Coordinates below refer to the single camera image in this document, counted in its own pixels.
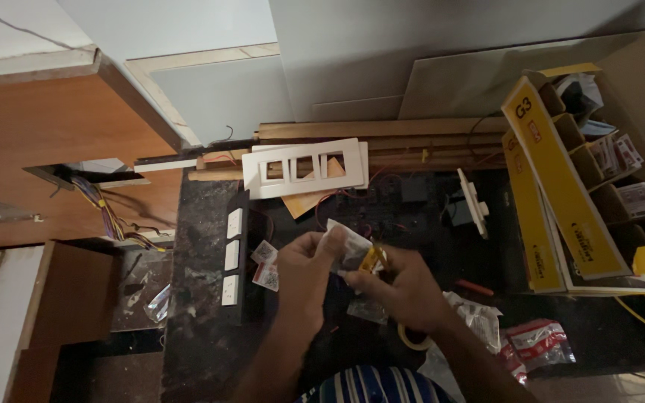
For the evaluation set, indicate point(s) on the brown cardboard sheet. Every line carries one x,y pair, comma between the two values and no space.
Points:
644,84

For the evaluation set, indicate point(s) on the white triple switch frame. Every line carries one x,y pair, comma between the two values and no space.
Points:
255,168

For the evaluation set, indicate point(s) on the white switch back plate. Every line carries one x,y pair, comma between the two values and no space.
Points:
365,156

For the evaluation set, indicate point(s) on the brown wooden cabinet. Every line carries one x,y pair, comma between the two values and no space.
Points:
59,145

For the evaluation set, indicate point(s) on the person's right hand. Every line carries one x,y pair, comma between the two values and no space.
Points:
412,296

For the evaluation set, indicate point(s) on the small red white packet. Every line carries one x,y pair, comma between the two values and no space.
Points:
513,364

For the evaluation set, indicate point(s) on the white trunking strip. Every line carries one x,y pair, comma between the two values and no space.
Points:
164,165

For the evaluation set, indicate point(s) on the orange cardboard piece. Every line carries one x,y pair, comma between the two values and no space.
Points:
305,201

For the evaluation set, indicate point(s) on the large red white packet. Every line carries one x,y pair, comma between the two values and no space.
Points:
541,342

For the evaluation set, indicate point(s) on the striped shirt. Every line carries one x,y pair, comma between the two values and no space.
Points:
375,386

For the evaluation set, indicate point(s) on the roll of tape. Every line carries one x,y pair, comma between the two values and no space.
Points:
412,341

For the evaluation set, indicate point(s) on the wide wooden batten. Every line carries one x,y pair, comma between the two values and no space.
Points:
378,127

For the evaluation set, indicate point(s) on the small clear plastic packet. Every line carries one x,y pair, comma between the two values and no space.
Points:
350,242

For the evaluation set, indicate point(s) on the flat yellow carton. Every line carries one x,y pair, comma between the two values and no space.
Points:
535,240

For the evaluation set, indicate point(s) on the yellow carton with compartments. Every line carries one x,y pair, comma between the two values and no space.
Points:
569,184

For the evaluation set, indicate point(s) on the white switch module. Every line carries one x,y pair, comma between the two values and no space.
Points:
475,201

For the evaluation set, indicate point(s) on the flat clear packet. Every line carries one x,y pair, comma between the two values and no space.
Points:
367,310

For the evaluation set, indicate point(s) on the small printed code packet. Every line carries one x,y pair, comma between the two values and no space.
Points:
266,276
265,252

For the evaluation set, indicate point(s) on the red screwdriver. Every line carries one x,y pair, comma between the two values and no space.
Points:
475,287

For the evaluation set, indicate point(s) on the crumpled clear plastic bag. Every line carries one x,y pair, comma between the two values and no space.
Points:
479,319

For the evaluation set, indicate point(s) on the shiny clear wrapper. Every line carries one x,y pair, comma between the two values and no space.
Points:
159,305

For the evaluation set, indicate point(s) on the small yellow part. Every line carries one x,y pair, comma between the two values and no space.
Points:
372,260

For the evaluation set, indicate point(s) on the grey leaning tiles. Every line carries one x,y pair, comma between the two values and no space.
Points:
468,78

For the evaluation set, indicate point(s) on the black switch box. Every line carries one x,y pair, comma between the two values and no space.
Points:
241,302

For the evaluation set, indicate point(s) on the white plastic bag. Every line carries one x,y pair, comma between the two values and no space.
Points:
443,372

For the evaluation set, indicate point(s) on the person's left hand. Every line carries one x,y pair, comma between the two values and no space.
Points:
303,280

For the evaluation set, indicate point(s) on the bundle of thin wooden battens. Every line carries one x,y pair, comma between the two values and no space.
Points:
440,155

